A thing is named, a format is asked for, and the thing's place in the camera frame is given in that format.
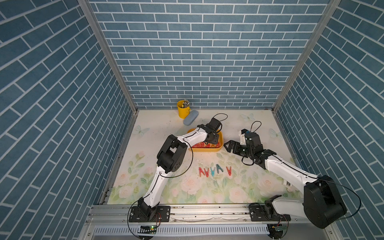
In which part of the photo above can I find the yellow storage box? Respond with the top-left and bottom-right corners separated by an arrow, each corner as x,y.
182,128 -> 223,152

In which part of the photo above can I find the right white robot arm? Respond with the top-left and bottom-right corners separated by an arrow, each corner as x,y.
224,129 -> 347,229

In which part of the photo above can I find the red clothespin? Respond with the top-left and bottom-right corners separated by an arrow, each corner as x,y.
204,168 -> 210,178
226,166 -> 232,176
199,168 -> 206,177

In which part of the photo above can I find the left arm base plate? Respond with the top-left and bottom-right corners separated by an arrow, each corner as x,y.
129,206 -> 171,223

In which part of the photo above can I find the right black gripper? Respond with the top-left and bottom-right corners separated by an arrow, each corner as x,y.
223,139 -> 253,159

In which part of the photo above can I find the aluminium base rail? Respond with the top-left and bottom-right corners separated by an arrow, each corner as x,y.
79,204 -> 343,240

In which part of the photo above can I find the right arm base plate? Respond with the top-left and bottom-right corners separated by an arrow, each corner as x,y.
248,203 -> 291,222

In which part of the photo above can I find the teal clothespin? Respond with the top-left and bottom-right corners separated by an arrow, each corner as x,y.
216,164 -> 224,174

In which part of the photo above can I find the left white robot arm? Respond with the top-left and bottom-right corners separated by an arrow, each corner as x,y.
138,117 -> 222,220

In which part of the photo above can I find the grey glasses case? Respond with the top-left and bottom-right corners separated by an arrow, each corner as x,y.
183,110 -> 199,126

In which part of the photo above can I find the light blue clothespin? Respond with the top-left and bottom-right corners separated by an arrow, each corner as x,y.
210,167 -> 216,177

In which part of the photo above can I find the yellow pen cup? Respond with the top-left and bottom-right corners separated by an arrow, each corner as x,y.
177,100 -> 191,119

